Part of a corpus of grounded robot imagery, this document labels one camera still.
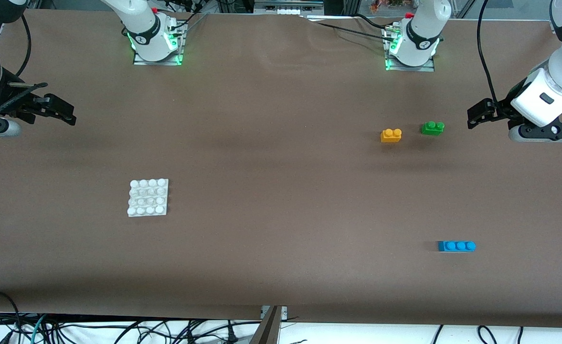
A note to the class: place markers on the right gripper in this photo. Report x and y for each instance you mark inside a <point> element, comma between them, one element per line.
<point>5,97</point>

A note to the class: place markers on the colourful small parts clutter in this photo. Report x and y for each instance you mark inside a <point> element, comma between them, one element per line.
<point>386,5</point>

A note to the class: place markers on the yellow two-stud block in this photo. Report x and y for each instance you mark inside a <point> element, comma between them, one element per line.
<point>390,136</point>

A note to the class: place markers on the small metal table bracket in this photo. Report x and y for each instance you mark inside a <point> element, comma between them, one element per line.
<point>284,311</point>

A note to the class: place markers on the blue three-stud block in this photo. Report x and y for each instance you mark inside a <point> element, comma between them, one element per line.
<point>455,246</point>

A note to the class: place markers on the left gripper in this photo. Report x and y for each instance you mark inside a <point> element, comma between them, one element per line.
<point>506,108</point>

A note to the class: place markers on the green two-stud block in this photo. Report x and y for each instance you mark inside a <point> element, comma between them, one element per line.
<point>431,129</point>

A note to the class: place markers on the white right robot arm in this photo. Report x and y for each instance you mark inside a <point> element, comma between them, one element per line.
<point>142,28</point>

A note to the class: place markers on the grey metal rack frame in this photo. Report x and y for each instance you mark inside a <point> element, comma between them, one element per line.
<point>288,10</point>

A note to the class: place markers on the white studded base plate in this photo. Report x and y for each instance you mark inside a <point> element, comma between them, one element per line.
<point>147,198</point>

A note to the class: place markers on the dark slanted beam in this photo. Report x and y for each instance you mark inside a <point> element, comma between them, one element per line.
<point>267,332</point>

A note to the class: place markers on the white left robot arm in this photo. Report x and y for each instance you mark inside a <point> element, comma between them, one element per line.
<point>424,33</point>

